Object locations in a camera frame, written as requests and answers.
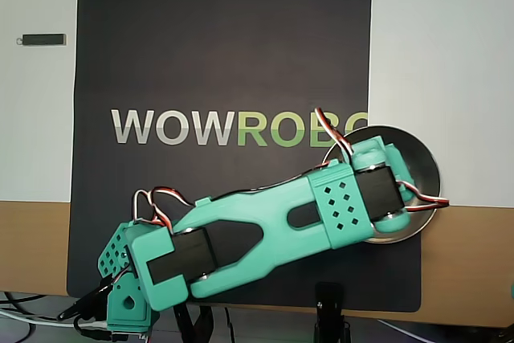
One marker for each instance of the black clamp at centre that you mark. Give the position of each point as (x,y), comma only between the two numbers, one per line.
(329,303)

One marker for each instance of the white paper sheet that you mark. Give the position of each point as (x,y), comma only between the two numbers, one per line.
(441,78)
(36,118)

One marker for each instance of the black USB stick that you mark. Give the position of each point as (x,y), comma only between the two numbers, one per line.
(42,39)

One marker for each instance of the black robot base clamp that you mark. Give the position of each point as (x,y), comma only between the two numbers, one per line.
(192,319)

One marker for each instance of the metal bowl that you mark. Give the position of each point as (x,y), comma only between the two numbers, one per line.
(425,158)

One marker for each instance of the black WOWROBO mat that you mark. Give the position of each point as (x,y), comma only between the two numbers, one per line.
(225,37)

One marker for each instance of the teal 3D-printed robot arm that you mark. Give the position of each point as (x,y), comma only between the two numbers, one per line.
(261,238)

